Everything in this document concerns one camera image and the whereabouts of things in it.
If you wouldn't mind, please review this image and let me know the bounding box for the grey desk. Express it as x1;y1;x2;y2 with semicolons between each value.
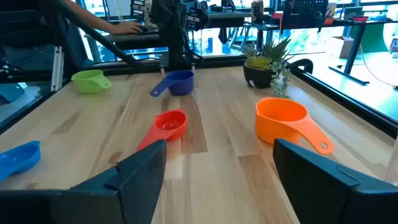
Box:
104;32;162;50

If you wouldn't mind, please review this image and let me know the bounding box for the silver aluminium post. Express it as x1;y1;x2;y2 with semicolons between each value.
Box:
50;45;65;93

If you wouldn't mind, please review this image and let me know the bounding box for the dark purple measuring cup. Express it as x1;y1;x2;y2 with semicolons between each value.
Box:
150;70;195;98

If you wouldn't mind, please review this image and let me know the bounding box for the red measuring cup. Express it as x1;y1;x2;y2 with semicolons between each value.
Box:
136;108;188;153

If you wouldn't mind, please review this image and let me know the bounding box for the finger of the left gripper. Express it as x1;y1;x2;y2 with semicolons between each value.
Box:
130;0;147;19
185;6;210;32

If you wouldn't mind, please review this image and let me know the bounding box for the orange measuring cup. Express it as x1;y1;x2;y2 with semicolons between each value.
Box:
254;96;335;156

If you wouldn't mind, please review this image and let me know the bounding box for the black background desk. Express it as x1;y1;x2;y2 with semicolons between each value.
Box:
248;17;398;86

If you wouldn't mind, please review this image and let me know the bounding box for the potted succulent plant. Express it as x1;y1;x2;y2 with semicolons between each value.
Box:
241;36;295;100

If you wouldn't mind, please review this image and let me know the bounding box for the cardboard box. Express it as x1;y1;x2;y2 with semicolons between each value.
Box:
325;35;355;59

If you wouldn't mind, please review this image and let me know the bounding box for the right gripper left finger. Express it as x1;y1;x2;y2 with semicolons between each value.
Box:
51;139;168;224

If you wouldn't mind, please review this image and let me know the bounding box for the person's hand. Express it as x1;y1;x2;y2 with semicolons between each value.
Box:
109;21;144;35

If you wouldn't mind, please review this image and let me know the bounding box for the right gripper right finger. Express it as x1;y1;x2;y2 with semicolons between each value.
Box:
272;138;398;224

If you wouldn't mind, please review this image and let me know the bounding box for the person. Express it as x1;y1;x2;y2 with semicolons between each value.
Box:
0;0;80;74

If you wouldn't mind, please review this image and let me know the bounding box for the black pegboard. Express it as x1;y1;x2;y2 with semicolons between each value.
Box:
282;0;330;29

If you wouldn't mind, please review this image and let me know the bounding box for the person's forearm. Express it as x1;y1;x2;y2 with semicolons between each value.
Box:
63;0;119;34

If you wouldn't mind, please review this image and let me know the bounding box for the blue measuring cup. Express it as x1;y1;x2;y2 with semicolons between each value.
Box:
0;140;42;183

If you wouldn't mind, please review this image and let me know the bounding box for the green measuring cup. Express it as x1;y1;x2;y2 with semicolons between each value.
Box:
70;69;114;95

